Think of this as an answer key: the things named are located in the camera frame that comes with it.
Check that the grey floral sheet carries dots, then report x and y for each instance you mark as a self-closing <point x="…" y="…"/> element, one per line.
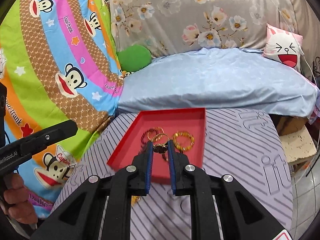
<point x="200" y="10"/>

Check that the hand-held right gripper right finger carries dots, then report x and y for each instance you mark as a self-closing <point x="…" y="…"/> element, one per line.
<point x="171" y="170"/>

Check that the red cardboard box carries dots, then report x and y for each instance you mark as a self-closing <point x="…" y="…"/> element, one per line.
<point x="125" y="155"/>

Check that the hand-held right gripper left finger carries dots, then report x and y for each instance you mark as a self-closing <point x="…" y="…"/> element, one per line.
<point x="149" y="170"/>

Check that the thin gold bangle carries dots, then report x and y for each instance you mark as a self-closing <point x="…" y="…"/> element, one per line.
<point x="163" y="136"/>

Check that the pink cartoon face cushion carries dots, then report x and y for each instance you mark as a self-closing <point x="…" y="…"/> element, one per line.
<point x="282" y="47"/>

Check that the dark metal chair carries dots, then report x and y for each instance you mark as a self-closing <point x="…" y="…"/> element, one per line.
<point x="316" y="65"/>

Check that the person's left hand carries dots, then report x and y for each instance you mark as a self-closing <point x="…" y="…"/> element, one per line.
<point x="17" y="200"/>

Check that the light blue pillow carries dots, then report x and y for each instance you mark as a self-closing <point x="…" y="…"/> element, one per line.
<point x="212" y="85"/>

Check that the colourful cartoon monkey blanket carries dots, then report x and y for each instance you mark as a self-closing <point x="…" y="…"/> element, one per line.
<point x="50" y="42"/>

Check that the green pillow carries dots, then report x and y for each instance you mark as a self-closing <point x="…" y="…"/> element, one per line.
<point x="135" y="57"/>

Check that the woven gold bangle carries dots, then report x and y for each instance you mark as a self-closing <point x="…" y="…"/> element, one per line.
<point x="150" y="135"/>

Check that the striped grey cloth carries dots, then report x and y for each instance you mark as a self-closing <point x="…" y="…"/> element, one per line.
<point x="237" y="155"/>

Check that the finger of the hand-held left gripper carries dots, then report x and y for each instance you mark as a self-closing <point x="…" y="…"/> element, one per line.
<point x="50" y="135"/>

